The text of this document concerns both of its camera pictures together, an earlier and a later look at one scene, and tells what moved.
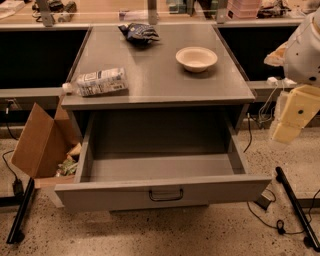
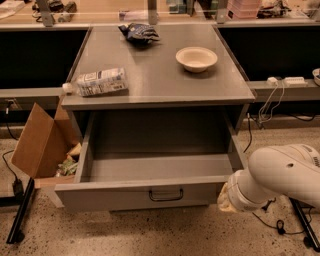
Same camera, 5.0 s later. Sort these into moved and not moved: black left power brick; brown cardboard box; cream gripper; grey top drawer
Moved: cream gripper
Not moved: grey top drawer; brown cardboard box; black left power brick
